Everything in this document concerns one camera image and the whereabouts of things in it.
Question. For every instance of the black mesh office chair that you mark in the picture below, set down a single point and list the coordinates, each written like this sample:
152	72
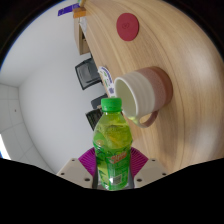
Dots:
87	74

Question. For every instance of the rectangular ceiling light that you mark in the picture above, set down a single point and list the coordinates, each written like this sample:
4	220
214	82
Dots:
4	148

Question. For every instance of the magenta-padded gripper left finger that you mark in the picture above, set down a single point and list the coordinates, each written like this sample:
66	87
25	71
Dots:
75	171

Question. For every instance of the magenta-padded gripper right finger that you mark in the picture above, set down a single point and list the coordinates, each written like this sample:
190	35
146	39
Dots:
150	171

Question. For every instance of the flat round red coaster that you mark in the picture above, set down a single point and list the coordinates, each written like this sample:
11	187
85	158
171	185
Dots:
127	26

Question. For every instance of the purple standing box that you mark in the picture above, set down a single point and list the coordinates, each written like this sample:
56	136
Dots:
68	10

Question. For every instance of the cream and brown mug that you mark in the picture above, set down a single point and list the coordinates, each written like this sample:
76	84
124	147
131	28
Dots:
150	90

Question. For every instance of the orange-brown box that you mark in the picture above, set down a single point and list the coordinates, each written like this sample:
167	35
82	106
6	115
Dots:
79	13

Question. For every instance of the wooden side desk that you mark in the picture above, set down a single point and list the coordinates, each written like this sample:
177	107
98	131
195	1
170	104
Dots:
80	40

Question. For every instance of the white printed leaflet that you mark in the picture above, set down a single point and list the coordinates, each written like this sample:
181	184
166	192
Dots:
107	81

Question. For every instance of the green drink bottle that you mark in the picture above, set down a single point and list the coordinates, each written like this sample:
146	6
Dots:
111	146

